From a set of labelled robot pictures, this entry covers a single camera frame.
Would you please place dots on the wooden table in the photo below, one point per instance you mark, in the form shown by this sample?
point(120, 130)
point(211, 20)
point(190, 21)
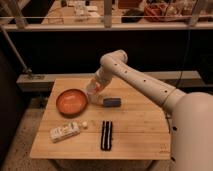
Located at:
point(140, 130)

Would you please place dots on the grey concrete ledge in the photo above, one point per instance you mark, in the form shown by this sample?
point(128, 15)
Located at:
point(44, 82)

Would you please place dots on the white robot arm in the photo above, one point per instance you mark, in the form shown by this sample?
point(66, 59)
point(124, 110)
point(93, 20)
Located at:
point(115, 64)

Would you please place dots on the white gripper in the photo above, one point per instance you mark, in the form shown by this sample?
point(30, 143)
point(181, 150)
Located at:
point(92, 90)

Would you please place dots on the blue sponge block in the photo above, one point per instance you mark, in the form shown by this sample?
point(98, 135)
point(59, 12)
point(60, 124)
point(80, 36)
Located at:
point(112, 102)

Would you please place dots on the orange ceramic bowl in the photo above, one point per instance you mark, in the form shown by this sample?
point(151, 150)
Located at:
point(71, 102)

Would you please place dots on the black white striped cloth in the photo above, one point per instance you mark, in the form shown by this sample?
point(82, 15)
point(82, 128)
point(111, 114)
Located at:
point(106, 136)

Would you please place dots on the white plastic bottle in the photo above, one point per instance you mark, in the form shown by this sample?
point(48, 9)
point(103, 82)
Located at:
point(66, 131)

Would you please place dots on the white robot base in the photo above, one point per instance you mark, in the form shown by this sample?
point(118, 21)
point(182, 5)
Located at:
point(192, 133)

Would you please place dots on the metal railing frame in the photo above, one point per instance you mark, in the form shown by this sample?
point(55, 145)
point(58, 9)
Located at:
point(105, 15)

